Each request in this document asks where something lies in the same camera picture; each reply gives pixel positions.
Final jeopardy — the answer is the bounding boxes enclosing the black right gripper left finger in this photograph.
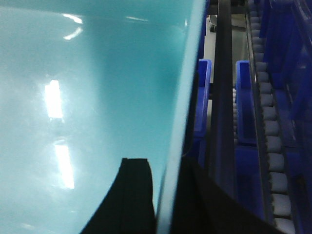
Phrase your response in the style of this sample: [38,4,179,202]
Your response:
[81,158,156,234]

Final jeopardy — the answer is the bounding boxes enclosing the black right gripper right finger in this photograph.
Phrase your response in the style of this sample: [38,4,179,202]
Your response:
[170,157,281,234]

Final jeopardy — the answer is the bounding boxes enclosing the teal plastic bin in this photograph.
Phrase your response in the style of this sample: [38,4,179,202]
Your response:
[0,0,206,234]

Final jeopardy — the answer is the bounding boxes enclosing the white roller track right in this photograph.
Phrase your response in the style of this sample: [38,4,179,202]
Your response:
[246,0,296,234]

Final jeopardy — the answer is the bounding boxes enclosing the dark flat guide rail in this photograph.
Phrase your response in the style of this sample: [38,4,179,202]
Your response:
[209,0,236,198]

